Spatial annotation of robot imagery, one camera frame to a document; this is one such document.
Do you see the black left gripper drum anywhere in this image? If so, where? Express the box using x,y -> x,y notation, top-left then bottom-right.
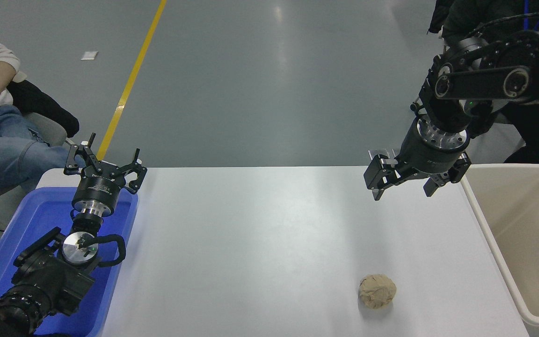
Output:
72,174 -> 128,206

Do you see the blue plastic tray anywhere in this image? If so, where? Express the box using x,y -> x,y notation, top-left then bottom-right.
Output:
0,187 -> 139,337

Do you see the black jacket on chair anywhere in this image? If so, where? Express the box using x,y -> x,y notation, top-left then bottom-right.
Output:
7,80 -> 80,138

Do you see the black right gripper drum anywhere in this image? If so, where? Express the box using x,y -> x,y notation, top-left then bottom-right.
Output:
398,125 -> 466,181

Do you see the person with lanyard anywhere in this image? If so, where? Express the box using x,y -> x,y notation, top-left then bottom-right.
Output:
429,0 -> 539,165

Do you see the tan paper ball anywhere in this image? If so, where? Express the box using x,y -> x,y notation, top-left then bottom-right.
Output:
358,274 -> 397,310

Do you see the large pale plastic bin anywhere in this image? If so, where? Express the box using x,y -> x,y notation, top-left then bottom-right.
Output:
459,164 -> 539,337

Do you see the black garment on chair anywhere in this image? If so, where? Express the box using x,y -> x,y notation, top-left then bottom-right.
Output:
428,0 -> 453,34

